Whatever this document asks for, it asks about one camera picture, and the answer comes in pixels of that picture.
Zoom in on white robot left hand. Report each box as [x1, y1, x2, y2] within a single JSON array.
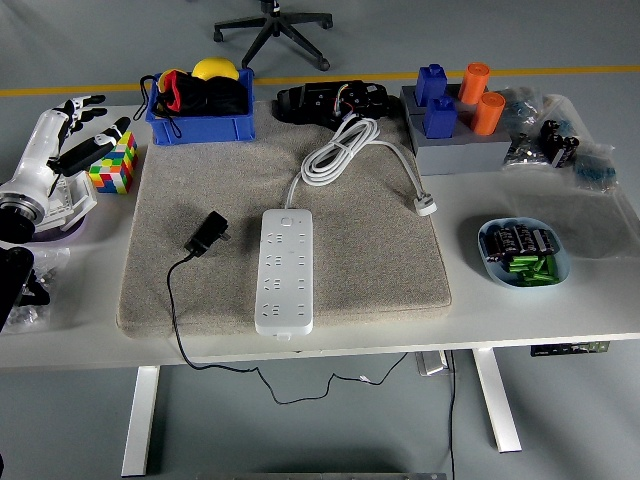
[[0, 94, 132, 201]]

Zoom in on black plug adapter with cord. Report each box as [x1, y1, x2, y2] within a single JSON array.
[[166, 210, 412, 407]]

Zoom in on white power strip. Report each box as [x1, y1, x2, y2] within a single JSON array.
[[253, 208, 316, 342]]

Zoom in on colourful puzzle cube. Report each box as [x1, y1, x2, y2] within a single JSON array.
[[88, 130, 139, 195]]

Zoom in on purple tray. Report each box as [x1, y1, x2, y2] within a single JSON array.
[[29, 209, 96, 247]]

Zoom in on clear bag small parts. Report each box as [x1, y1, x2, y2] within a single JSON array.
[[2, 247, 72, 334]]

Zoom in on blue plastic bin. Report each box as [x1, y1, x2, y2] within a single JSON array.
[[144, 68, 257, 146]]

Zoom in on yellow ball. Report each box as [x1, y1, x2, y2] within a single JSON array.
[[192, 57, 240, 82]]

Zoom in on black office chair base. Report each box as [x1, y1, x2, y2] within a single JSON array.
[[213, 0, 334, 72]]

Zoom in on black electronic device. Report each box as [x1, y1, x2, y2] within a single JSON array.
[[272, 79, 392, 126]]

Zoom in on white table leg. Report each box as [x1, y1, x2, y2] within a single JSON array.
[[121, 365, 161, 477], [472, 348, 523, 454]]

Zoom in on grey-brown mat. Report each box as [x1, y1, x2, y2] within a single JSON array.
[[115, 98, 454, 339]]

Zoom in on blue block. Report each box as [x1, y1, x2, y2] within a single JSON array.
[[415, 63, 448, 107], [422, 95, 459, 140]]

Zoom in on grey block base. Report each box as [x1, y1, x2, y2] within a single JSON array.
[[399, 83, 514, 176]]

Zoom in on orange cylinder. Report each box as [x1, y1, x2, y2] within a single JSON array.
[[458, 62, 490, 105], [472, 91, 507, 137]]

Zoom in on grey metal box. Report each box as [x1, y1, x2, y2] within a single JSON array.
[[415, 351, 454, 376]]

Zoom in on clear bag blue components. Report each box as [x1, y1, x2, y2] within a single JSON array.
[[499, 85, 545, 132], [569, 142, 619, 194]]

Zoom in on clear bag metal parts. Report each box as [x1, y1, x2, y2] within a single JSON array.
[[501, 130, 551, 174]]

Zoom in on clear bag black capacitors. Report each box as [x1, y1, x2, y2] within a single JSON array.
[[537, 117, 582, 169]]

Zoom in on light blue tray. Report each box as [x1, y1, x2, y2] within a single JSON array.
[[477, 216, 572, 290]]

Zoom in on large empty clear bag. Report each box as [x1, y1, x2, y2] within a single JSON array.
[[504, 93, 640, 261]]

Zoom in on black table control panel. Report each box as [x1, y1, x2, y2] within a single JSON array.
[[530, 341, 611, 357]]

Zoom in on white wall socket panel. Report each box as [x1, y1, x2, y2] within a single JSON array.
[[37, 199, 76, 233], [53, 172, 99, 222]]

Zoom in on black drawstring bag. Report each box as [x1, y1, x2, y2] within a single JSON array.
[[133, 69, 250, 139]]

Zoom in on white power strip cable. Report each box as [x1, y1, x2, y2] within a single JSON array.
[[284, 117, 440, 217]]

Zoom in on thin black hanging cable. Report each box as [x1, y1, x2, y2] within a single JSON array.
[[446, 349, 459, 480]]

